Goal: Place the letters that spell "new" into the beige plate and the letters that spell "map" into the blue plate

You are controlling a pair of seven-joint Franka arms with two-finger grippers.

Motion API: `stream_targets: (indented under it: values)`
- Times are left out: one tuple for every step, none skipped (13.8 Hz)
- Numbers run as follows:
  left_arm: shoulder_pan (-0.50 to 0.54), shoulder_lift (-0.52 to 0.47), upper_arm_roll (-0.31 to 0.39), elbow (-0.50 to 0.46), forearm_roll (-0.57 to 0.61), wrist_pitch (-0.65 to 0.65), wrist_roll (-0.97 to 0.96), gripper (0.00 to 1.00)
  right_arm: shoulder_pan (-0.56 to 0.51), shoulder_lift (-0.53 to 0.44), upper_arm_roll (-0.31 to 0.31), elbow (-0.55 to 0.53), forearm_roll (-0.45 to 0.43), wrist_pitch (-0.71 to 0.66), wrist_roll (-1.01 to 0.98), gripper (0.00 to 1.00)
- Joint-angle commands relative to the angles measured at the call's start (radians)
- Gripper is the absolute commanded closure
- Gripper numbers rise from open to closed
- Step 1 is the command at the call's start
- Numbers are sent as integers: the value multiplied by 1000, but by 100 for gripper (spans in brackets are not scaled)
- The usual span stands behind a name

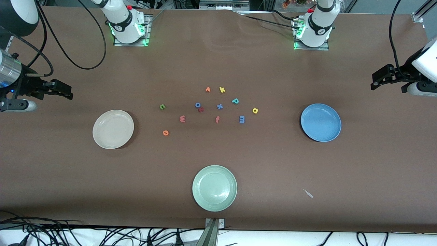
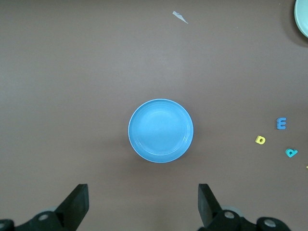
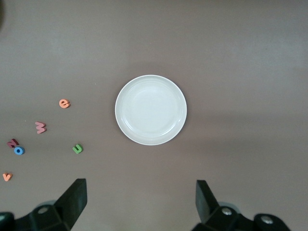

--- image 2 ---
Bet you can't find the pale green plate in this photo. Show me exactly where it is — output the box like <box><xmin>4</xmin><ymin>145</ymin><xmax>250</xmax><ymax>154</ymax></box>
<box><xmin>294</xmin><ymin>0</ymin><xmax>308</xmax><ymax>39</ymax></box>

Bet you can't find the blue foam letter m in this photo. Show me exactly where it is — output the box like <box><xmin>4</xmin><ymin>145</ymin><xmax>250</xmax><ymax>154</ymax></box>
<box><xmin>276</xmin><ymin>117</ymin><xmax>287</xmax><ymax>130</ymax></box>

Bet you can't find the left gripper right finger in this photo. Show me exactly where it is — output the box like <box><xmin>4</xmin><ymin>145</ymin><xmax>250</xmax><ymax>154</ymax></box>
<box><xmin>198</xmin><ymin>183</ymin><xmax>292</xmax><ymax>231</ymax></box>

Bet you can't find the blue plate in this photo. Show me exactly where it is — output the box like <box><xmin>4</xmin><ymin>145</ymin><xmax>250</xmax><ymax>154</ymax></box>
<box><xmin>128</xmin><ymin>98</ymin><xmax>194</xmax><ymax>163</ymax></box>

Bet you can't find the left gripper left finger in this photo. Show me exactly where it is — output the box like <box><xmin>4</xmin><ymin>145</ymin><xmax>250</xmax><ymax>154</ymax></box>
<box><xmin>0</xmin><ymin>184</ymin><xmax>90</xmax><ymax>231</ymax></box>

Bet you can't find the white paper scrap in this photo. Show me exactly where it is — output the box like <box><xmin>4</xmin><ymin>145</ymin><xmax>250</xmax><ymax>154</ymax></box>
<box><xmin>172</xmin><ymin>11</ymin><xmax>189</xmax><ymax>24</ymax></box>

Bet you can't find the brown table cover sheet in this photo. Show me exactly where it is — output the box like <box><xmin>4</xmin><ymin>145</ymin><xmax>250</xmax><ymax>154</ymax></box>
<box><xmin>0</xmin><ymin>0</ymin><xmax>308</xmax><ymax>231</ymax></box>

